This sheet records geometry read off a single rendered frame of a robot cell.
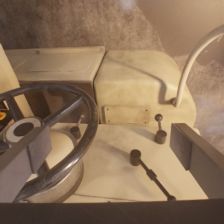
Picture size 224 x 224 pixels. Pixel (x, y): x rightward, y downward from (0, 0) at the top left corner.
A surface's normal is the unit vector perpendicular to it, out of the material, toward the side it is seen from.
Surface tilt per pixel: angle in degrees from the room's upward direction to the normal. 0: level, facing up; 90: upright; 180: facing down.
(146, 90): 0
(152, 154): 90
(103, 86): 0
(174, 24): 0
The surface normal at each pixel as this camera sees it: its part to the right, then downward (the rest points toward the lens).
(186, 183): -0.07, -0.77
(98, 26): -0.12, 0.64
